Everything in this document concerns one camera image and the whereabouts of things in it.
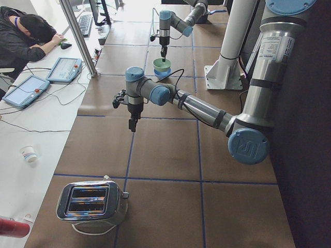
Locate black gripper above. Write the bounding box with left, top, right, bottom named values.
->
left=159, top=36, right=170, bottom=61
left=127, top=103, right=143, bottom=132

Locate green bowl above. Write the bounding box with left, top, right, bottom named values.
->
left=153, top=58, right=171, bottom=72

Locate blue bowl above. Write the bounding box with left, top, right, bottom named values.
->
left=154, top=68, right=171, bottom=79

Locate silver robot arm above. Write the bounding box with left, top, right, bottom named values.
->
left=122, top=1, right=314, bottom=165
left=158, top=0, right=208, bottom=62

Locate purple saucepan with glass lid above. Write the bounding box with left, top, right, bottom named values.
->
left=196, top=10, right=227, bottom=24

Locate black monitor stand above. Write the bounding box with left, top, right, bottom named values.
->
left=89, top=0, right=111, bottom=26

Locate black keyboard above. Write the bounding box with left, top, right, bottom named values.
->
left=78, top=13, right=93, bottom=38

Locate far blue teach pendant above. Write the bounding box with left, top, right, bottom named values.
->
left=46, top=57, right=82, bottom=84

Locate blue teach pendant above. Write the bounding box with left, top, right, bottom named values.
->
left=46, top=57, right=82, bottom=84
left=2, top=75, right=50, bottom=109

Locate cream white appliance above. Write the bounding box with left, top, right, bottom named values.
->
left=56, top=176, right=129, bottom=236

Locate black computer mouse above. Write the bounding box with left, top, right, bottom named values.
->
left=60, top=42, right=72, bottom=50

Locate paper cup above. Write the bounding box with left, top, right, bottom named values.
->
left=20, top=146, right=37, bottom=163

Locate near blue teach pendant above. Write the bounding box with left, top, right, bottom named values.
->
left=2, top=75, right=50, bottom=109

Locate person in black jacket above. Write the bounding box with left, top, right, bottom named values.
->
left=1, top=6, right=65, bottom=79

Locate red fire extinguisher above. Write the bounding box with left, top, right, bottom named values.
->
left=1, top=219, right=30, bottom=238

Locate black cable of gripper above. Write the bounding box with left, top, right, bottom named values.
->
left=155, top=68, right=186, bottom=114
left=152, top=7, right=160, bottom=34

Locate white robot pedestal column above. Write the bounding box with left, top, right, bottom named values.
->
left=204, top=0, right=257, bottom=90

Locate aluminium frame post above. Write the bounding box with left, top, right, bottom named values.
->
left=59, top=0, right=97, bottom=78

